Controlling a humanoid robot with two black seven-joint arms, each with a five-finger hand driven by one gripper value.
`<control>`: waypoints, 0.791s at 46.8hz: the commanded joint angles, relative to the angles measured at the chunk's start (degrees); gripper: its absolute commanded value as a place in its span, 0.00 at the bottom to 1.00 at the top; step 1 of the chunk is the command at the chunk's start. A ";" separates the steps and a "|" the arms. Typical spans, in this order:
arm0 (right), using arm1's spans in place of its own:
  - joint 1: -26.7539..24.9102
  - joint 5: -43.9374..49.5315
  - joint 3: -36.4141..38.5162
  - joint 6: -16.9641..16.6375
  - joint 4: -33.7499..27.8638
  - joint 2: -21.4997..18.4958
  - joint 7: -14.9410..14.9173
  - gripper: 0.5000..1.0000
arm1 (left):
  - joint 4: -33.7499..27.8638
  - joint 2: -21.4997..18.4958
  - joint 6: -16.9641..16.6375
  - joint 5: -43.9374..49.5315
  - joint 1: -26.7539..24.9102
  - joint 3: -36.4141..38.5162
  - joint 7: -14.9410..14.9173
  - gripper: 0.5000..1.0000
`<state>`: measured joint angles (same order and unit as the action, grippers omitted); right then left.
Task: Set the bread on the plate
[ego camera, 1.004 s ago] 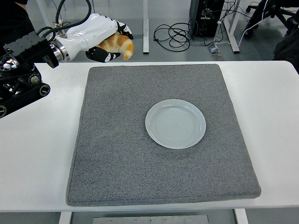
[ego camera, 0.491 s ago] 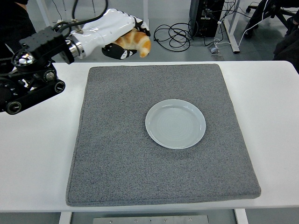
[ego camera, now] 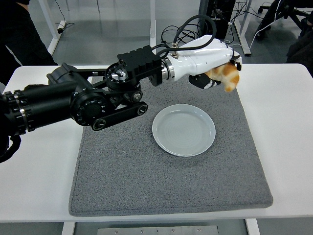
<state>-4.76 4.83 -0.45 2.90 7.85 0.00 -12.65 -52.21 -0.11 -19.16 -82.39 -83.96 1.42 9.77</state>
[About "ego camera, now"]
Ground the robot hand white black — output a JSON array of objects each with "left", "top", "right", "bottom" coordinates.
[{"left": 168, "top": 35, "right": 243, "bottom": 90}]

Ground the croissant bread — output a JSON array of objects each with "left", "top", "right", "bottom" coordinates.
[{"left": 204, "top": 62, "right": 240, "bottom": 93}]

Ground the grey round plate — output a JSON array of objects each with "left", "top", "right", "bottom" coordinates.
[{"left": 152, "top": 104, "right": 216, "bottom": 157}]

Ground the grey metal plate with screws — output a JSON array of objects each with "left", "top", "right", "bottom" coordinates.
[{"left": 97, "top": 225, "right": 220, "bottom": 235}]

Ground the black computer tower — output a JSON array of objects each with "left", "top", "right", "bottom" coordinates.
[{"left": 197, "top": 0, "right": 237, "bottom": 40}]

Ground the white desk leg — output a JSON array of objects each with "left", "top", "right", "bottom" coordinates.
[
  {"left": 233, "top": 0, "right": 252, "bottom": 57},
  {"left": 149, "top": 0, "right": 157, "bottom": 47},
  {"left": 38, "top": 0, "right": 62, "bottom": 56}
]

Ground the person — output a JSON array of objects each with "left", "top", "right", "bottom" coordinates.
[
  {"left": 0, "top": 0, "right": 59, "bottom": 86},
  {"left": 255, "top": 0, "right": 313, "bottom": 41}
]

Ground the black office chair base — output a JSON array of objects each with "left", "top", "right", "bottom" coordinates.
[{"left": 257, "top": 0, "right": 310, "bottom": 28}]

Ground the grey fabric mat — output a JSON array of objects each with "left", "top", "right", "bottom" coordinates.
[{"left": 68, "top": 70, "right": 274, "bottom": 217}]

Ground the white power strip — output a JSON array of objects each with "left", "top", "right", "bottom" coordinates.
[{"left": 56, "top": 20, "right": 67, "bottom": 34}]

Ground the white table leg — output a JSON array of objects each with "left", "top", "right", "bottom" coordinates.
[
  {"left": 245, "top": 219, "right": 261, "bottom": 235},
  {"left": 61, "top": 221, "right": 76, "bottom": 235}
]

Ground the black cable bundle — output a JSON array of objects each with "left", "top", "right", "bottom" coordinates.
[{"left": 160, "top": 23, "right": 203, "bottom": 49}]

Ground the white cable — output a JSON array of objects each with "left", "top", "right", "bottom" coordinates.
[{"left": 226, "top": 0, "right": 284, "bottom": 49}]

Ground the thin black cable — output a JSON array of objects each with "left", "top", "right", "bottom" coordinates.
[{"left": 53, "top": 0, "right": 74, "bottom": 32}]

